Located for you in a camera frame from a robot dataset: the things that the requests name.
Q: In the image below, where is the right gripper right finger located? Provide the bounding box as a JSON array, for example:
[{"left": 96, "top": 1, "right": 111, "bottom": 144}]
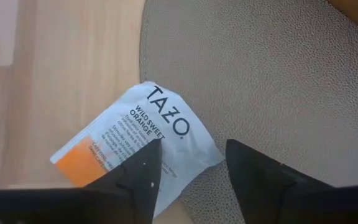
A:
[{"left": 225, "top": 139, "right": 334, "bottom": 224}]

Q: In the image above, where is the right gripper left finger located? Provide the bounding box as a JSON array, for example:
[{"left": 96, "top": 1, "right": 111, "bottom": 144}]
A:
[{"left": 84, "top": 138, "right": 163, "bottom": 224}]

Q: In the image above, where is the white orange Tazo tea packet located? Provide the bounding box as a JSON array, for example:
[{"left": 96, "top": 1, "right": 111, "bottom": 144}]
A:
[{"left": 49, "top": 81, "right": 225, "bottom": 218}]

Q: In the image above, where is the round beige mat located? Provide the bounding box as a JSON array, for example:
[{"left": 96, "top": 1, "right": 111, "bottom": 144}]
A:
[{"left": 139, "top": 0, "right": 358, "bottom": 224}]

